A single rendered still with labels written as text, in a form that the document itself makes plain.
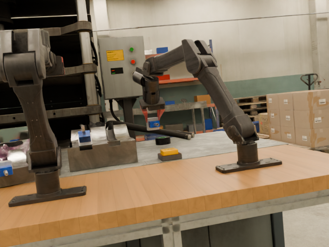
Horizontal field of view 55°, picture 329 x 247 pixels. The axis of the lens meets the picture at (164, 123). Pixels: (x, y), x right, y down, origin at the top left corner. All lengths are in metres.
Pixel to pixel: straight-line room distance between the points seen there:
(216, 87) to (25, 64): 0.57
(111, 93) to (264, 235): 1.25
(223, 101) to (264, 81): 7.63
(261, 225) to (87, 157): 0.80
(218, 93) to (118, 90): 1.16
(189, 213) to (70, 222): 0.27
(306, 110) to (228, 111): 3.90
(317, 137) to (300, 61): 4.47
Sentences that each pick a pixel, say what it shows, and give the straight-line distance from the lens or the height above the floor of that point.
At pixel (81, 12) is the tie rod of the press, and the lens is 2.05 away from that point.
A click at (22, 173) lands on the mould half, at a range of 1.20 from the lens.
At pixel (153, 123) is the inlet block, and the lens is 1.35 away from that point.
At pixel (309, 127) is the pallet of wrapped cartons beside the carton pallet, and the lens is 4.88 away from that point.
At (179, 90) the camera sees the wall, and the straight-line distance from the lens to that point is 8.01.
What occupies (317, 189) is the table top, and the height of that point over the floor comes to 0.76.
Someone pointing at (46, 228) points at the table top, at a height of 0.79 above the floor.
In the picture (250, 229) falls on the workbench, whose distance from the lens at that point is 1.49.
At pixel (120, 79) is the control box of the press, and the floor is 1.19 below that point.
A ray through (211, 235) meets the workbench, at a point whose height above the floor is 0.45.
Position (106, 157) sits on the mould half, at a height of 0.84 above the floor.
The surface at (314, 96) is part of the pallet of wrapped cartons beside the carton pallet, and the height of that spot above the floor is 0.85.
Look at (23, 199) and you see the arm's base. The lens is 0.95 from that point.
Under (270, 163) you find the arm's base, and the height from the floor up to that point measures 0.81.
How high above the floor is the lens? 1.04
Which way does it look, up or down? 4 degrees down
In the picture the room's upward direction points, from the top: 6 degrees counter-clockwise
